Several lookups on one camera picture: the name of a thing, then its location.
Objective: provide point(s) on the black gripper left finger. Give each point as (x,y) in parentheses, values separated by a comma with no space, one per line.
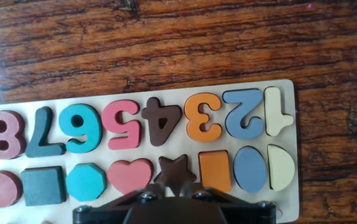
(113,211)

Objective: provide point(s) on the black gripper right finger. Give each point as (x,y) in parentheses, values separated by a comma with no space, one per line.
(243,211)

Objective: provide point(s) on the brown star piece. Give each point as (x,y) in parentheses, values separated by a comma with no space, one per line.
(175,172)

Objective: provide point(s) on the wooden shape puzzle board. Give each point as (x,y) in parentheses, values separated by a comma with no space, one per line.
(178,149)

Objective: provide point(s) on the pink heart piece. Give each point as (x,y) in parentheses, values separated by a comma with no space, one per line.
(128,175)

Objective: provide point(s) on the teal octagon piece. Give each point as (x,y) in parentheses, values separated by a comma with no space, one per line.
(86,182)

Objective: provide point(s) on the grey-blue oval piece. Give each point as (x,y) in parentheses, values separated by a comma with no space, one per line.
(249,169)

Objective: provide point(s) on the orange rectangle piece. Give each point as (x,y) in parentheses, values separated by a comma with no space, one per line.
(214,171)

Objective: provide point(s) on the cream semicircle piece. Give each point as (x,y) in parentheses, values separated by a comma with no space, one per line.
(279,168)

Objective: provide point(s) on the dark green square piece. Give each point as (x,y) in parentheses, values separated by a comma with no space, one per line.
(43,185)

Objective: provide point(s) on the teal number six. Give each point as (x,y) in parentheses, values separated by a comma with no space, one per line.
(93,127)

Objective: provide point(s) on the pink number five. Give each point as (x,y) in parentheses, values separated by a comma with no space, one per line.
(124,107)

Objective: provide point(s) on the cream number one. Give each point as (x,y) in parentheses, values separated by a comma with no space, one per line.
(273,109)

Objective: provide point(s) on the brown number four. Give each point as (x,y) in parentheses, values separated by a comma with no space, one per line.
(153,112)

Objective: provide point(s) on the dark green number seven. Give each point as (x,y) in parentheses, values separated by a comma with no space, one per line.
(43,124)

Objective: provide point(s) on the red circle piece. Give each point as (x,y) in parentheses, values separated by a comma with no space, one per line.
(1,188)

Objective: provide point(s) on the grey-blue number two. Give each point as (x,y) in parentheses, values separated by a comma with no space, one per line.
(243,96)

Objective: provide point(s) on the orange number three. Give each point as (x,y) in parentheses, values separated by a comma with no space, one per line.
(201,99)

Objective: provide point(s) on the red number eight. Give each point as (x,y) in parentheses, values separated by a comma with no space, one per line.
(15,137)

